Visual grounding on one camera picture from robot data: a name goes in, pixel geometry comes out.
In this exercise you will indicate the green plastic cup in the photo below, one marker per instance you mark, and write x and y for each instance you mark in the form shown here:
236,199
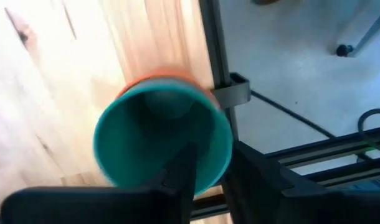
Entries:
146,140

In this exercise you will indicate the orange plastic cup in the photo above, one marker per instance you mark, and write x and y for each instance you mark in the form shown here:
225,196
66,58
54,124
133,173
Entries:
137,81

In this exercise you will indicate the black aluminium rail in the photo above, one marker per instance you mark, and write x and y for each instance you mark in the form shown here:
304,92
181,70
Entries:
333,149
349,174

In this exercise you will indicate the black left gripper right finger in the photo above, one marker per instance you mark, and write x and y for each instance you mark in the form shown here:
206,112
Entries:
302,208

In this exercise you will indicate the grey stand leg with foot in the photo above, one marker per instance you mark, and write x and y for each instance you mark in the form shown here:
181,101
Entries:
367,34

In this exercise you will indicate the grey metal bracket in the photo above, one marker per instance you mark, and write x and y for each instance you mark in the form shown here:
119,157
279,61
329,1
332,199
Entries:
236,91

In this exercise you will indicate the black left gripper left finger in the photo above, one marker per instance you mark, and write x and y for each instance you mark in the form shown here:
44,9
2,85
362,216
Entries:
99,205

